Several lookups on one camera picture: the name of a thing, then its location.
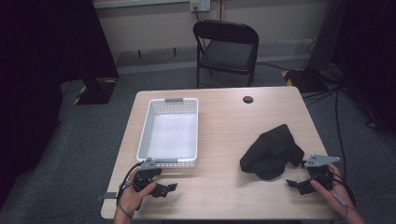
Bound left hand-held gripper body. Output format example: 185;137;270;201
133;157;163;192

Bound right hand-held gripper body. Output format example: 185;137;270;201
299;154;341;191

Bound black cloth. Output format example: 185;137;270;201
239;123;305;181

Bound white plastic basket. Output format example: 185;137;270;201
135;97;200;170

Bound person's left hand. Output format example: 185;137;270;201
113;169;158;219

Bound person's right hand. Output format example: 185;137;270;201
309;162;356;217

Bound black stand base striped tape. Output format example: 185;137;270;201
281;67;330;94
72;77;119;106

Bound black curtain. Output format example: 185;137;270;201
331;0;396;133
0;0;120;209

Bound gray pillar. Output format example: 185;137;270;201
307;0;349;72

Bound black folding chair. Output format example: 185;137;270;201
192;19;261;90

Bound right hand-held gripper cable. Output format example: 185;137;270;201
328;169;357;220

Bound hand-held gripper cable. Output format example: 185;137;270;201
115;161;145;220
328;169;357;220

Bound left hand-held gripper cable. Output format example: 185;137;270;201
115;161;145;220

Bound gray metal bracket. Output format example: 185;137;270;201
94;191;119;202

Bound long black floor cable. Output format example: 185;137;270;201
333;88;348;183

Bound black plug cable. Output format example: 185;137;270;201
192;5;207;48

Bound white wall socket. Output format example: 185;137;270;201
189;0;212;13

